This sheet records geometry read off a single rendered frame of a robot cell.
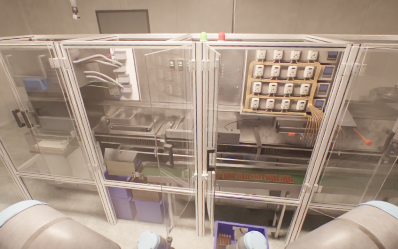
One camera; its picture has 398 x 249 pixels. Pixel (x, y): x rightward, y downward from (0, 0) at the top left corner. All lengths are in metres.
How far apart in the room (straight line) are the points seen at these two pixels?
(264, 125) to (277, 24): 2.96
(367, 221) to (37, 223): 0.61
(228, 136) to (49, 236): 1.38
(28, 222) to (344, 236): 0.58
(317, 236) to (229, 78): 1.56
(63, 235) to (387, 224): 0.59
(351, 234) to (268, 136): 1.63
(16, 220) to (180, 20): 4.41
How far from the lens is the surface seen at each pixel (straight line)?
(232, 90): 1.90
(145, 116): 2.09
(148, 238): 1.00
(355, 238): 0.48
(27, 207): 0.56
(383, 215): 0.55
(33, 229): 0.51
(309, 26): 4.79
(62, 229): 0.48
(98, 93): 2.33
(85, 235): 0.48
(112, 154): 2.11
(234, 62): 1.84
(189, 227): 2.33
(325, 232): 0.49
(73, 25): 5.71
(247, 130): 1.99
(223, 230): 1.91
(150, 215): 2.33
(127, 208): 2.36
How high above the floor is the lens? 1.90
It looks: 27 degrees down
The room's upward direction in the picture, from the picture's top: straight up
